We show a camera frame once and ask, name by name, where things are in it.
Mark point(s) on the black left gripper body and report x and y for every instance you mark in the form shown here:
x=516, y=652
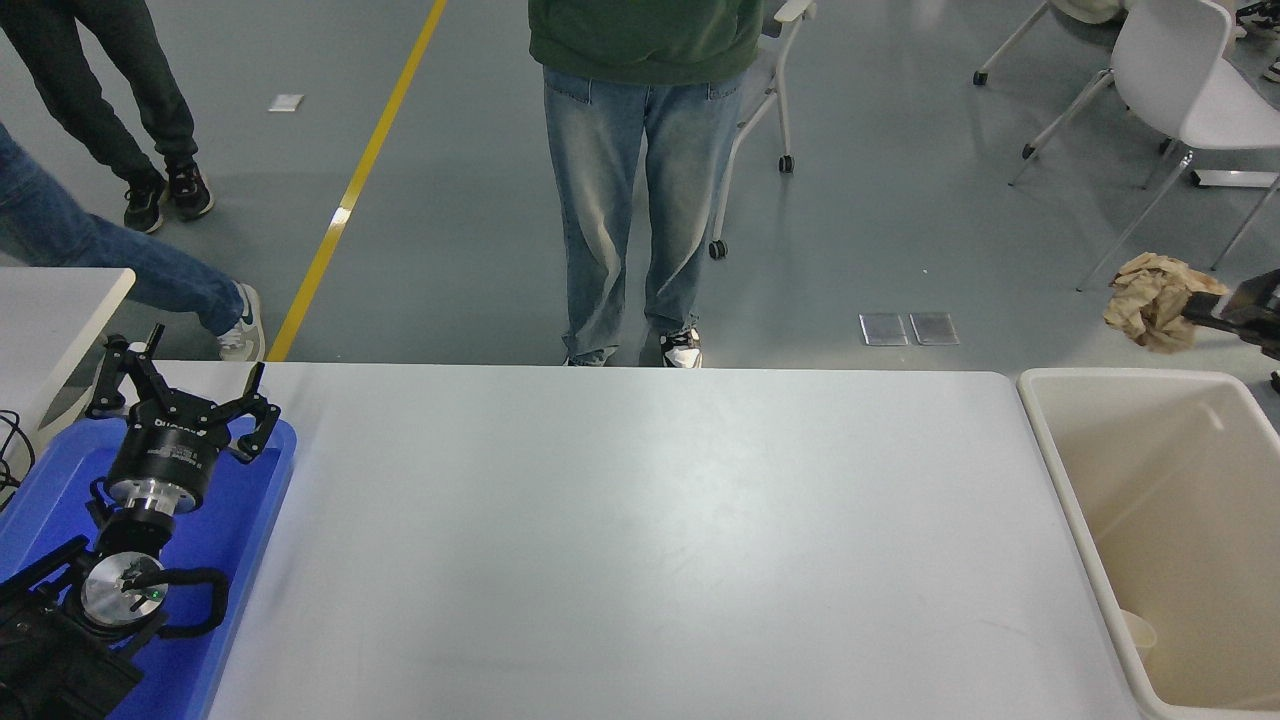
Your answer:
x=167, y=443

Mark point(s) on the large pale plastic bin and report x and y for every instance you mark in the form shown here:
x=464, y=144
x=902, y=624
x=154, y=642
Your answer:
x=1130, y=450

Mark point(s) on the white shell chair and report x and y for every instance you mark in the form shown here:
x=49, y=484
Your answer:
x=1180, y=60

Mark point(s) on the person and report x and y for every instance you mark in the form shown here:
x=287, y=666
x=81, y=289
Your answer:
x=1260, y=18
x=120, y=260
x=640, y=150
x=90, y=90

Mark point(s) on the white table foot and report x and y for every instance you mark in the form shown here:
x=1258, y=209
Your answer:
x=1235, y=179

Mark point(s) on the blue plastic tray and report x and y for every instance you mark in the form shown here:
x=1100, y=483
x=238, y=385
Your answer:
x=245, y=560

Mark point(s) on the white-legged caster chair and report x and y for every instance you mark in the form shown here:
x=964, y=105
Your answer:
x=1012, y=45

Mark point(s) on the tan paper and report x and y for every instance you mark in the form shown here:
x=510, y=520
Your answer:
x=1150, y=300

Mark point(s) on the metal floor plate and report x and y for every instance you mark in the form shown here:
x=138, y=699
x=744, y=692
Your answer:
x=934, y=328
x=883, y=329

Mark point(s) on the white paper cup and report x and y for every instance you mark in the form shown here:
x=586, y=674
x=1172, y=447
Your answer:
x=1138, y=630

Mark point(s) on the grey chair with casters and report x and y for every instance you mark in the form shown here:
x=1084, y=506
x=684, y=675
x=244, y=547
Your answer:
x=770, y=90

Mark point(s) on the white side table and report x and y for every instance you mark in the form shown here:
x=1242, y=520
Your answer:
x=50, y=310

